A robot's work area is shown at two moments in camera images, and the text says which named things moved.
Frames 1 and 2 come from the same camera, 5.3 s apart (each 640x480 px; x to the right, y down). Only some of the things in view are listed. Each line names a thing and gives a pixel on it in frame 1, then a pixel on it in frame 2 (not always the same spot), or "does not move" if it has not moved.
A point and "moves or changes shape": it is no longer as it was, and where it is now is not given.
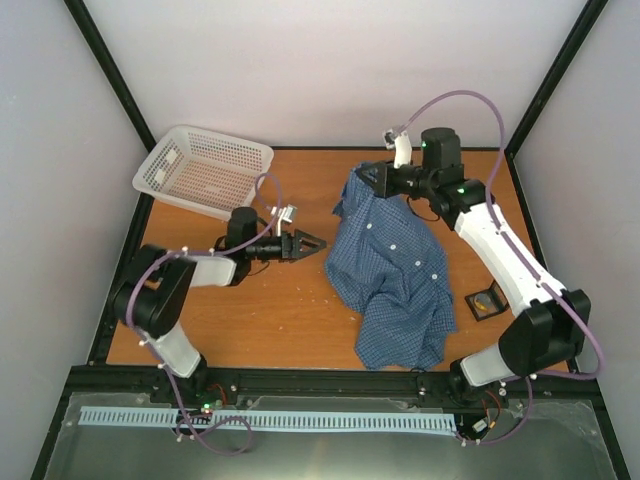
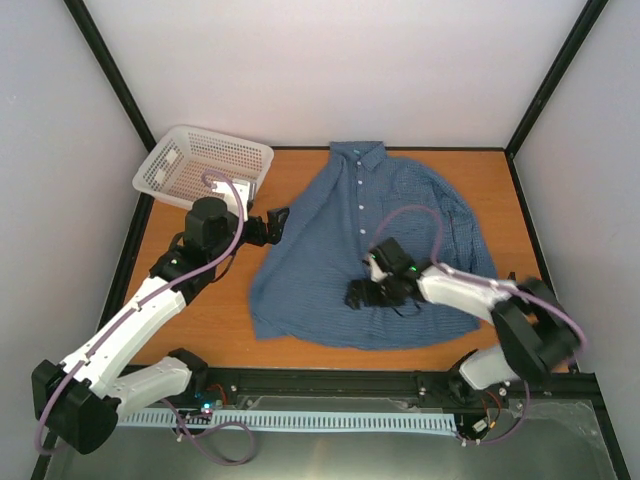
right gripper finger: [379, 187] to [356, 294]
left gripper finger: [302, 254] to [276, 222]
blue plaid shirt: [391, 268] moves or changes shape
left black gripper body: [279, 252] to [257, 235]
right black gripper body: [419, 187] to [384, 296]
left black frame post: [100, 50] does not move
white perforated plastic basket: [203, 172] does not move
